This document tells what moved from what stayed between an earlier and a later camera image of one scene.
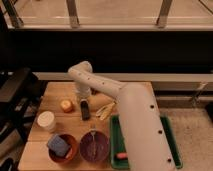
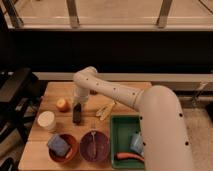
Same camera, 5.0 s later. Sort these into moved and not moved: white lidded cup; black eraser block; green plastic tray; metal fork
Moved: black eraser block
Not moved: white lidded cup; metal fork; green plastic tray
